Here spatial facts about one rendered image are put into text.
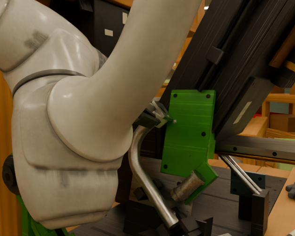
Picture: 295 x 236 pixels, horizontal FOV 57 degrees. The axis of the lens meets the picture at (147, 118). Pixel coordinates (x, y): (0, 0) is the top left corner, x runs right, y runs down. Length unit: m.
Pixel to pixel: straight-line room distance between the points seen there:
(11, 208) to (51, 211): 0.48
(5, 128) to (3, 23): 0.40
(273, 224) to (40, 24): 0.77
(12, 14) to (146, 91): 0.18
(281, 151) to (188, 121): 0.23
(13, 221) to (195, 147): 0.47
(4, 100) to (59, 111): 0.45
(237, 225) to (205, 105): 0.36
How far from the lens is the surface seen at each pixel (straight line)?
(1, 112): 0.73
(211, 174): 0.63
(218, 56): 0.63
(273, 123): 3.97
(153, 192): 0.65
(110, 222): 0.83
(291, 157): 0.72
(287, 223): 0.91
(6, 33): 0.35
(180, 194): 0.62
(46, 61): 0.34
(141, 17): 0.23
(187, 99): 0.67
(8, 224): 0.80
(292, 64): 0.81
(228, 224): 0.84
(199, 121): 0.65
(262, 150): 0.72
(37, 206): 0.29
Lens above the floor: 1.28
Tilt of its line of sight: 6 degrees down
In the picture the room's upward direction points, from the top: straight up
